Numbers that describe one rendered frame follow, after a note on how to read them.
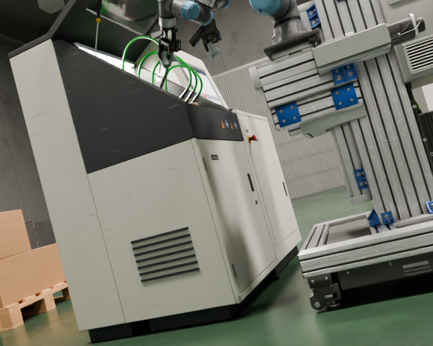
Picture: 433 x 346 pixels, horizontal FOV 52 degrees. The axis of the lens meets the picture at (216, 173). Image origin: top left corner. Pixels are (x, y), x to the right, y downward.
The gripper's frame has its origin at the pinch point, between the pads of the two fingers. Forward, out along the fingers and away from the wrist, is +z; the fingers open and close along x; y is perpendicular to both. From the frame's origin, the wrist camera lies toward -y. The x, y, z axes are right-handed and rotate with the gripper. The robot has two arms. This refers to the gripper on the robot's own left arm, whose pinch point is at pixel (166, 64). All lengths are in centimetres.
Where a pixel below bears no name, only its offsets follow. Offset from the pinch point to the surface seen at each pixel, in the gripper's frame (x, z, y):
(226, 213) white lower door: -17, 43, 64
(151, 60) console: 26, 23, -50
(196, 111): -7.9, 8.4, 32.0
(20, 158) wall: 128, 571, -774
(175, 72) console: 31, 27, -33
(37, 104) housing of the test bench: -53, 18, -35
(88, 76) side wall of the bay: -34.3, 1.3, -14.7
